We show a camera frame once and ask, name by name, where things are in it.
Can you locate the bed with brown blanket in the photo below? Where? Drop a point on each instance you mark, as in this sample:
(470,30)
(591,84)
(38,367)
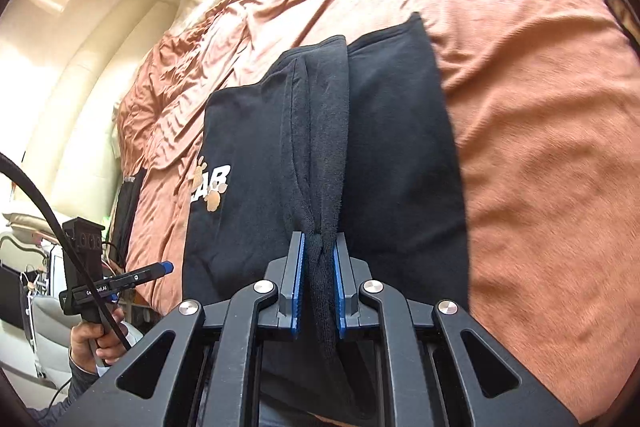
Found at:
(525,132)

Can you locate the person's left forearm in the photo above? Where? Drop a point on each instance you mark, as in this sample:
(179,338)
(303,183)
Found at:
(75,389)

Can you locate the cream padded headboard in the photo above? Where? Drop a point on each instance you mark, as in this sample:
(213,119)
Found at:
(90,107)

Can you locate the grey chair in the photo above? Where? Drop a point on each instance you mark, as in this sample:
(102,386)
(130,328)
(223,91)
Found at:
(50,332)

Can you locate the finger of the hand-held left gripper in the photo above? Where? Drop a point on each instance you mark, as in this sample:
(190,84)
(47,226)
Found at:
(150,271)

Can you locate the person's left hand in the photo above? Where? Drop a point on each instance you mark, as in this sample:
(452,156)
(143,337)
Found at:
(85,342)

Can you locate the black paw print t-shirt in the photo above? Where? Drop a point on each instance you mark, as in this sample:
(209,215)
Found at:
(400,157)

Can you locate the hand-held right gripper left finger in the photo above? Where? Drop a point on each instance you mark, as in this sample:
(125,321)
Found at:
(298,287)

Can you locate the folded black garment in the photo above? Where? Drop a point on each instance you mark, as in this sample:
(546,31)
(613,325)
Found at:
(125,212)

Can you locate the dark screen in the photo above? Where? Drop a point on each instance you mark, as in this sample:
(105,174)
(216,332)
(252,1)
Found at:
(10,297)

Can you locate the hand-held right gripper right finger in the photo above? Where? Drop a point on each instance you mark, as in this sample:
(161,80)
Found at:
(340,292)

